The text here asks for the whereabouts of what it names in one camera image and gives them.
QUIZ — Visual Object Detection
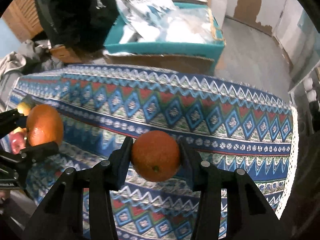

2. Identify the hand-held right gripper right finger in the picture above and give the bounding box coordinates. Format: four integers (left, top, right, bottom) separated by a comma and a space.
179, 137, 282, 240

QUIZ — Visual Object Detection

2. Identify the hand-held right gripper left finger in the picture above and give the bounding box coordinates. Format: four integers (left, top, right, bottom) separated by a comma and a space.
24, 136, 134, 240

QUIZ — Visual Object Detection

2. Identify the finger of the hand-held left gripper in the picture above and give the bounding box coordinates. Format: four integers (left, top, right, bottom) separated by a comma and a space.
0, 109, 28, 138
0, 141, 59, 165

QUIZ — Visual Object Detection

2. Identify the large orange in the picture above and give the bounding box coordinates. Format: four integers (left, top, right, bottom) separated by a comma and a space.
26, 104, 64, 147

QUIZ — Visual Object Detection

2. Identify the red apple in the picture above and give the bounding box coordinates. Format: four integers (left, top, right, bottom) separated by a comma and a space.
9, 131, 27, 154

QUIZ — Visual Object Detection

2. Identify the green mango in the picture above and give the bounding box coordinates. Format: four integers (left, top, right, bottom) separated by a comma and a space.
17, 97, 35, 115

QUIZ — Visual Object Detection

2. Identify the blue patterned tablecloth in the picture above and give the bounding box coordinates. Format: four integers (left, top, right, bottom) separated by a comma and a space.
7, 64, 299, 240

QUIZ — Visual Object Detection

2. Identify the grey clothes pile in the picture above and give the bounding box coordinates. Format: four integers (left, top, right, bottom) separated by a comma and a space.
0, 39, 65, 110

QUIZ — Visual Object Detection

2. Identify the small brown cardboard box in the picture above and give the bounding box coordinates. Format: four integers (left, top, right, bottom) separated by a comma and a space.
49, 44, 84, 64

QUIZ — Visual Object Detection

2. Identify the wooden louvre door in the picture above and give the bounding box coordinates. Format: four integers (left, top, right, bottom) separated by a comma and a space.
1, 0, 45, 42

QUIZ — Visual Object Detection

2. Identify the teal plastic basket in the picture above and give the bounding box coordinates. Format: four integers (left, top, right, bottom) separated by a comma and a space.
104, 2, 225, 62

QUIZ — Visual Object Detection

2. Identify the white shelf unit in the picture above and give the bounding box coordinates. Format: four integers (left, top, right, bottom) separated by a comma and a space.
287, 65, 320, 135

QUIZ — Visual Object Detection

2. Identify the clear plastic bag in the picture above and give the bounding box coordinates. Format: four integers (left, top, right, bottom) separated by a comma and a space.
140, 7, 215, 43

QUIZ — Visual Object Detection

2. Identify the white printed plastic bag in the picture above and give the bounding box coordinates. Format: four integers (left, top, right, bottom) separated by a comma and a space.
85, 0, 180, 33

